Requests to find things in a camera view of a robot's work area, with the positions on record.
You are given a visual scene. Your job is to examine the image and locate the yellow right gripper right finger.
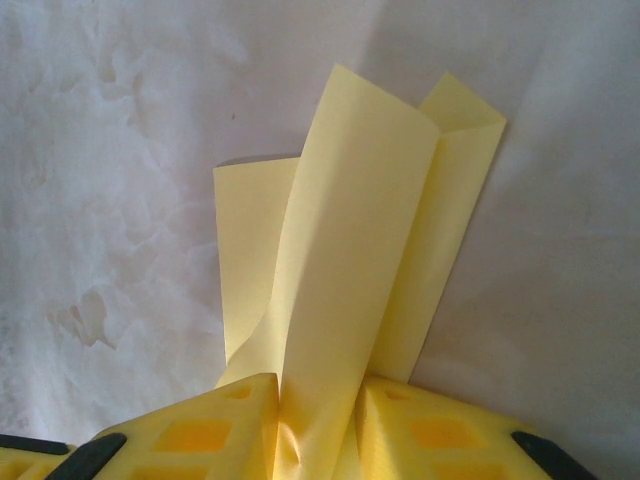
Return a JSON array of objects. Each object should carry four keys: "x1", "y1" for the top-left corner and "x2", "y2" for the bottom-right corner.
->
[{"x1": 354, "y1": 377, "x2": 604, "y2": 480}]

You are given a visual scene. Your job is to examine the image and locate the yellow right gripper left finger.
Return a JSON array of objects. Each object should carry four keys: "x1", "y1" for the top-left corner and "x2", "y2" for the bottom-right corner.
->
[{"x1": 62, "y1": 372, "x2": 281, "y2": 480}]

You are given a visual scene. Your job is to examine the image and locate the yellow paper sheet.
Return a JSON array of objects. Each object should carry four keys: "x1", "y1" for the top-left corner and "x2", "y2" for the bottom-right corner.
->
[{"x1": 212, "y1": 63, "x2": 507, "y2": 480}]

